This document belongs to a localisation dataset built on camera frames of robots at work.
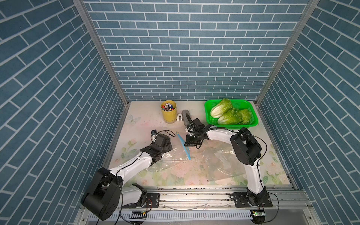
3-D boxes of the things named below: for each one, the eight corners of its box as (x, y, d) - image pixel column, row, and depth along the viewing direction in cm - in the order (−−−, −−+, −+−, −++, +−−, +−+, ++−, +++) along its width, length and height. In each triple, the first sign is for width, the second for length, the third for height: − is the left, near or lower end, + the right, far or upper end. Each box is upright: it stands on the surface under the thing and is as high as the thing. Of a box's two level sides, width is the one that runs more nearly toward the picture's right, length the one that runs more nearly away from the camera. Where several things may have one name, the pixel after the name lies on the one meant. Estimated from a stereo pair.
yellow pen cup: (161, 123, 107) (159, 112, 97) (163, 110, 115) (161, 100, 105) (176, 123, 107) (175, 112, 97) (176, 111, 115) (176, 100, 106)
